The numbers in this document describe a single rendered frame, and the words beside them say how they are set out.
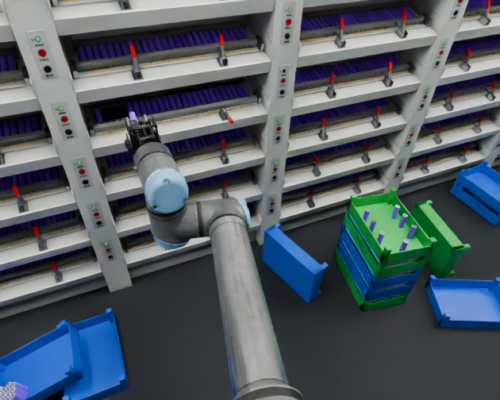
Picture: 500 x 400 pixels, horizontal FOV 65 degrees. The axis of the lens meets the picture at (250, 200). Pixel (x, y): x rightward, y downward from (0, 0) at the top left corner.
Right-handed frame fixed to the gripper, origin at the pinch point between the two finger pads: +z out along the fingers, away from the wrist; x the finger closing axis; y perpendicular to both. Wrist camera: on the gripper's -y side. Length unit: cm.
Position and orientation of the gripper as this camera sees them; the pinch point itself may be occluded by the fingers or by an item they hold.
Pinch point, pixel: (136, 128)
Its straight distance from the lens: 118.0
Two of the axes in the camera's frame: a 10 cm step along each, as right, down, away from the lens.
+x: -9.2, 2.5, -3.1
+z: -4.0, -5.8, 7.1
